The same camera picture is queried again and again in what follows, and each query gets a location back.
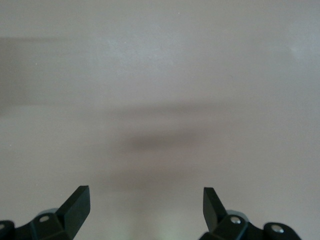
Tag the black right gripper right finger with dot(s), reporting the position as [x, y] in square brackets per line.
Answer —
[215, 212]

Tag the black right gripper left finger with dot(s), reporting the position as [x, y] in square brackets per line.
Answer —
[72, 212]

